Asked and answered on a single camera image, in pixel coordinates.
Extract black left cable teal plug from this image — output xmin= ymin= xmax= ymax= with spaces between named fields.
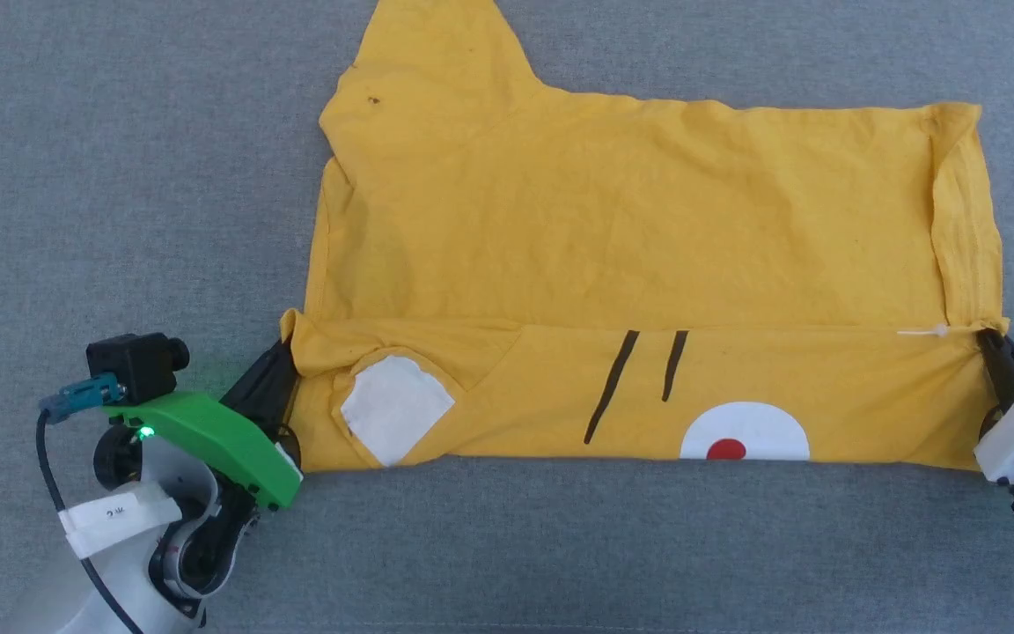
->
xmin=36 ymin=372 xmax=145 ymax=634

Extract white tape label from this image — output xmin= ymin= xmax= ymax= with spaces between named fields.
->
xmin=58 ymin=483 xmax=182 ymax=558

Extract yellow t-shirt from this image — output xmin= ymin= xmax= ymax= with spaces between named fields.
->
xmin=281 ymin=0 xmax=1011 ymax=472

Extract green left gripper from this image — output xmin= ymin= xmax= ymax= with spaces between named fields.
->
xmin=93 ymin=339 xmax=304 ymax=512

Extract grey fabric sofa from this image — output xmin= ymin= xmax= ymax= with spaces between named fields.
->
xmin=0 ymin=0 xmax=1014 ymax=634

